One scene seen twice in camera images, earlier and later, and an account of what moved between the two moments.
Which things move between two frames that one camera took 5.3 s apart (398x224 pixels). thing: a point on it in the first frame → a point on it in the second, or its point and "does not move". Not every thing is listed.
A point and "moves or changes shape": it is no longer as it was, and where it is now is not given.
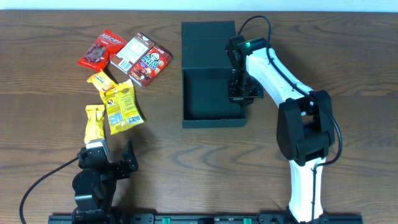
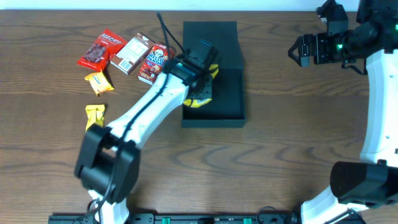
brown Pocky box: x=137 y=48 does not move
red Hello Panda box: x=150 y=66 moves or changes shape
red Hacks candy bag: x=99 y=55 does not move
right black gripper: x=234 y=97 → x=319 y=41
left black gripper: x=130 y=163 → x=208 y=93
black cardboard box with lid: x=206 y=70 does not move
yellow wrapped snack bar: x=95 y=127 does not move
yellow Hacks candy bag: x=123 y=111 → x=198 y=102
